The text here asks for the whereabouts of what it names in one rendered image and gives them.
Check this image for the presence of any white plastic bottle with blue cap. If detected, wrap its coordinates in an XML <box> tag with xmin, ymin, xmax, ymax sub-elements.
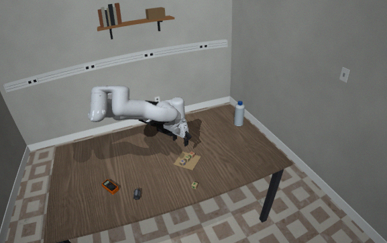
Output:
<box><xmin>234</xmin><ymin>101</ymin><xmax>245</xmax><ymax>126</ymax></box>

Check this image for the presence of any tan flat mat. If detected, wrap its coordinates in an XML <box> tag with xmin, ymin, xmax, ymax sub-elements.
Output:
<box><xmin>174</xmin><ymin>152</ymin><xmax>201</xmax><ymax>170</ymax></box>

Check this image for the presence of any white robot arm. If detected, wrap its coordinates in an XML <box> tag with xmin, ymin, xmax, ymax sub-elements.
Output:
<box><xmin>88</xmin><ymin>85</ymin><xmax>186</xmax><ymax>133</ymax></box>

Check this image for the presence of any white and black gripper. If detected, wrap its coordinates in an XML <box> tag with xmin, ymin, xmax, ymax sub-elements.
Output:
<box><xmin>171</xmin><ymin>121</ymin><xmax>192</xmax><ymax>146</ymax></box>

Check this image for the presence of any orange multimeter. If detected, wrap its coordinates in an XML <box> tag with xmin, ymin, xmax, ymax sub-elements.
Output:
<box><xmin>102</xmin><ymin>179</ymin><xmax>119</xmax><ymax>195</ymax></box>

